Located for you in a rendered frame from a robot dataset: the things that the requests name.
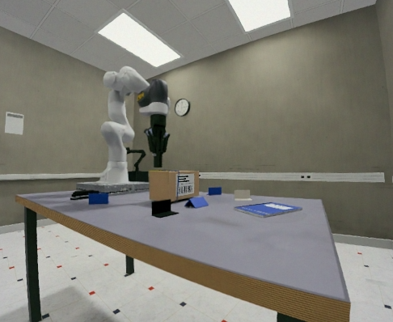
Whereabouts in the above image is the tan cardboard box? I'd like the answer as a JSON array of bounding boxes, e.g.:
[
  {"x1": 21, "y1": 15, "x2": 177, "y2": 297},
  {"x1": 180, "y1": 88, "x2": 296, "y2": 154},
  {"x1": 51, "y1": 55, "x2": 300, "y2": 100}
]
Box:
[{"x1": 150, "y1": 171, "x2": 199, "y2": 201}]

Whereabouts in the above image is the blue notebook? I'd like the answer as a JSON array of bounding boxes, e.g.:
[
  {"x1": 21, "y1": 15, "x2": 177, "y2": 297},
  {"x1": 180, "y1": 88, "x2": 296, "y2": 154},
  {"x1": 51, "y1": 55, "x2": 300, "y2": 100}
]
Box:
[{"x1": 233, "y1": 202, "x2": 302, "y2": 218}]

